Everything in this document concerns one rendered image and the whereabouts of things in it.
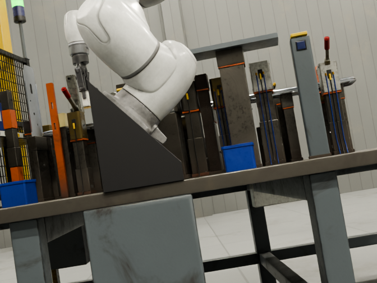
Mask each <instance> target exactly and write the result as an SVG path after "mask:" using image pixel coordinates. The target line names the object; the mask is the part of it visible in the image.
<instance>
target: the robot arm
mask: <svg viewBox="0 0 377 283"><path fill-rule="evenodd" d="M163 1H165V0H86V1H85V2H84V3H83V4H82V5H81V7H80V8H79V10H72V11H68V12H67V13H66V14H65V17H64V30H65V37H66V40H67V42H68V48H69V52H70V56H71V57H72V64H73V65H74V66H76V69H75V73H76V77H77V82H78V86H79V92H81V96H82V103H83V107H87V106H91V105H90V98H89V91H88V84H87V81H89V82H90V79H89V72H88V70H87V68H86V65H87V64H88V63H89V58H88V55H89V48H90V49H91V50H92V51H93V52H94V53H95V54H96V55H97V56H98V57H99V58H100V59H101V60H102V61H103V62H104V63H105V64H106V65H107V66H108V67H109V68H110V69H111V70H113V71H114V72H115V73H117V74H118V75H119V76H120V77H121V78H122V80H123V82H124V83H125V85H124V87H123V88H122V89H121V90H120V91H119V92H118V93H117V94H116V95H111V94H109V93H108V92H106V91H104V92H103V94H104V95H105V96H106V97H107V98H108V99H110V100H111V101H112V102H113V103H114V104H115V105H116V106H118V107H119V108H120V109H121V110H122V111H123V112H124V113H126V114H127V115H128V116H129V117H131V118H132V119H133V120H134V121H135V122H136V123H137V124H139V125H140V126H141V127H142V128H143V129H144V130H145V131H147V132H148V133H149V134H150V135H151V136H152V137H153V138H155V139H156V140H157V141H158V142H160V143H161V144H165V143H166V142H167V138H166V137H165V135H164V134H163V133H162V132H161V131H160V130H159V127H158V124H159V123H160V122H161V120H162V119H164V118H165V117H166V115H167V114H169V113H170V111H171V110H173V109H174V108H175V106H176V105H177V104H178V103H179V101H180V100H181V99H182V98H183V96H184V95H185V94H186V92H187V91H188V89H189V88H190V86H191V84H192V82H193V80H194V77H195V75H196V71H197V61H196V58H195V56H194V55H193V54H192V53H191V51H190V50H189V49H188V48H187V47H186V46H185V45H183V44H182V43H180V42H176V41H174V40H165V41H164V42H163V43H161V42H159V41H158V40H157V39H156V38H155V36H154V35H153V34H152V33H151V31H150V28H149V25H148V23H147V21H146V18H145V14H144V11H143V8H148V7H151V6H155V5H157V4H159V3H161V2H163Z"/></svg>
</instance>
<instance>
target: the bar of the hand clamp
mask: <svg viewBox="0 0 377 283"><path fill-rule="evenodd" d="M76 80H77V77H76V76H75V75H67V76H66V81H67V87H68V92H69V93H70V95H71V98H72V99H73V101H74V102H75V104H76V105H78V108H79V111H80V107H81V103H80V97H79V92H78V88H77V83H76Z"/></svg>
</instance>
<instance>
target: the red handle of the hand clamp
mask: <svg viewBox="0 0 377 283"><path fill-rule="evenodd" d="M61 91H62V93H63V94H64V95H65V97H66V98H67V99H68V101H69V103H70V104H71V106H72V107H73V109H74V110H75V112H76V111H79V109H78V107H77V105H76V104H75V102H74V101H73V99H72V98H71V95H70V93H69V92H68V90H67V89H66V87H63V88H62V89H61Z"/></svg>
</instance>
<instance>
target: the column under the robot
mask: <svg viewBox="0 0 377 283"><path fill-rule="evenodd" d="M83 217H84V224H85V231H86V239H87V244H88V251H89V258H90V266H91V274H92V278H93V283H206V280H205V273H204V266H203V259H202V255H201V248H200V242H199V234H198V230H197V223H196V217H195V210H194V203H193V198H192V195H191V194H186V195H179V196H175V197H168V198H161V199H154V200H147V201H143V202H137V203H130V204H123V205H119V206H112V207H105V208H98V209H92V210H88V211H84V212H83Z"/></svg>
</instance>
